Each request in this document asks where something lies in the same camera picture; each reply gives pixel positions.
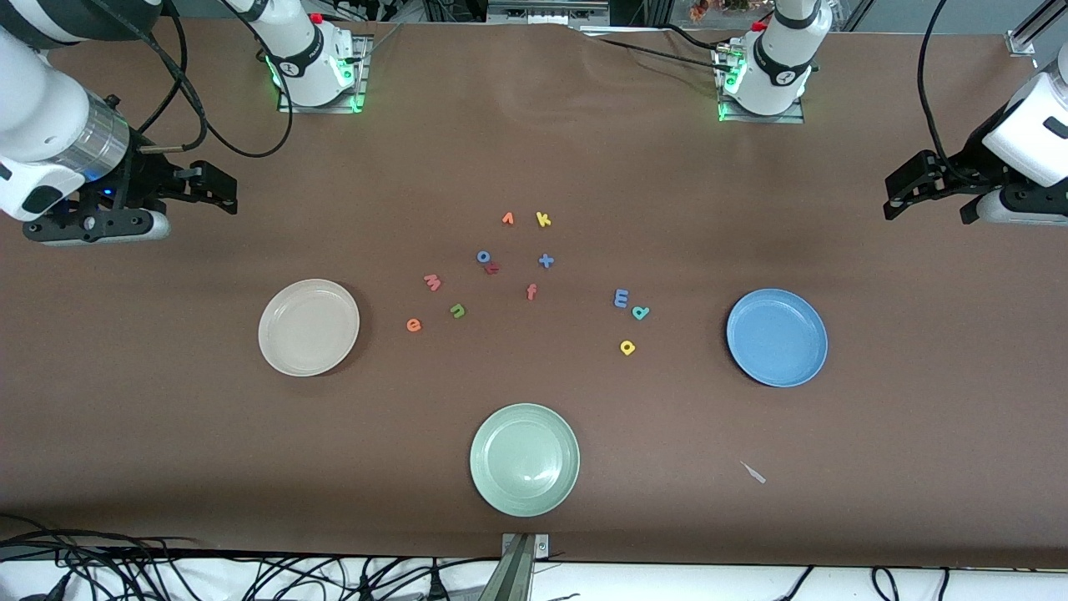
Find orange flowers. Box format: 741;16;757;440
688;0;752;22

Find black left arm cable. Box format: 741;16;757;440
916;0;960;180

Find grey equipment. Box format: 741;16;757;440
486;0;610;24

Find blue plate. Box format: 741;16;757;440
726;289;829;388

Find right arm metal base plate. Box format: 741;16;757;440
277;35;372;114

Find metal bracket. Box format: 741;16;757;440
499;533;552;601

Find thin black cable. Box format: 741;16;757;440
576;25;743;72

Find pale green plate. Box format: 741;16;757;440
469;403;581;518

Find aluminium profile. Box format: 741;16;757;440
1005;0;1068;55

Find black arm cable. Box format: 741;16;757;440
916;0;960;180
83;0;295;159

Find brown table cover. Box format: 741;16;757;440
0;15;1068;570

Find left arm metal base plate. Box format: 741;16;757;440
716;42;806;124

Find beige plate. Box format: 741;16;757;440
258;279;361;377

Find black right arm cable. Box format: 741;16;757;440
83;0;295;159

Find black cable tangle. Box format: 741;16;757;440
0;513;501;601

